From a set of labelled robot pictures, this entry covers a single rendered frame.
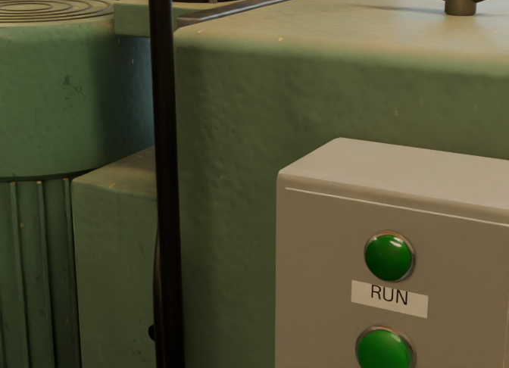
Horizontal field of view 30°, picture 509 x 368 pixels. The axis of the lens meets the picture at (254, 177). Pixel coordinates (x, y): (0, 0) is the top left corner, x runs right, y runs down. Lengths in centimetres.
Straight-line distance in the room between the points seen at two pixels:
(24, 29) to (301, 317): 27
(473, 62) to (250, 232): 14
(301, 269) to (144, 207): 18
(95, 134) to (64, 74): 4
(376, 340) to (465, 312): 4
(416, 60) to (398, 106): 2
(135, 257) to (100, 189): 4
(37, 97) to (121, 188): 8
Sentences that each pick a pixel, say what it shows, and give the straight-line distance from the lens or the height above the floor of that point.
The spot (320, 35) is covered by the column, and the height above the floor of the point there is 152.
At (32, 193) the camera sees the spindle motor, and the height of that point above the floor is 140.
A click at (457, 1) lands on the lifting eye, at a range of 50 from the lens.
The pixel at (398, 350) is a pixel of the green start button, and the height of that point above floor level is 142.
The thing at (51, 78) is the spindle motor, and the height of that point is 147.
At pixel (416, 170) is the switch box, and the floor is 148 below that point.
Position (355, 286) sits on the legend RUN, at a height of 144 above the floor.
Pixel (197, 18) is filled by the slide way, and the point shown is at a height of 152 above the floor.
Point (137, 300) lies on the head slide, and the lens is 56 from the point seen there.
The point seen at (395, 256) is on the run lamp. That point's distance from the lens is 35.
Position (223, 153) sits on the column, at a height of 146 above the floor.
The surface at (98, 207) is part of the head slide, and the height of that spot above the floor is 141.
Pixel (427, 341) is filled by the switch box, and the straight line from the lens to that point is 36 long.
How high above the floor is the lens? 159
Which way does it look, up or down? 18 degrees down
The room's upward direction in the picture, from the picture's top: straight up
